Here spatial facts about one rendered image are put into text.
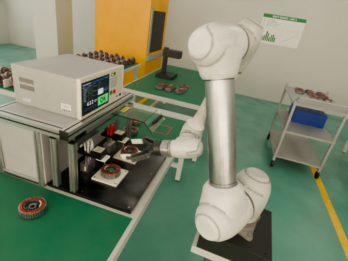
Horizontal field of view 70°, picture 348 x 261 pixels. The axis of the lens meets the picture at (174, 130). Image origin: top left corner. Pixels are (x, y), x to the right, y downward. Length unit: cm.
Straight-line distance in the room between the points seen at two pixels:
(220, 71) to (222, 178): 36
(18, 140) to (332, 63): 623
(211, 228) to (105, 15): 471
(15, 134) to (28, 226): 44
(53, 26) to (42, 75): 395
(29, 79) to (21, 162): 42
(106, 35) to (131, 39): 53
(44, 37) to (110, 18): 126
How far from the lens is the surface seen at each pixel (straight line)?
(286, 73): 652
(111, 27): 517
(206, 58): 77
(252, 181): 105
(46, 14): 534
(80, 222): 126
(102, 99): 143
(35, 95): 142
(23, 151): 144
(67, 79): 126
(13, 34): 940
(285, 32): 640
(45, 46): 545
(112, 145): 167
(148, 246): 213
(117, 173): 142
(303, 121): 376
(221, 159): 86
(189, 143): 119
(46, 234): 124
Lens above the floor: 166
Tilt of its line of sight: 26 degrees down
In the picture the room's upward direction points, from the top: 9 degrees clockwise
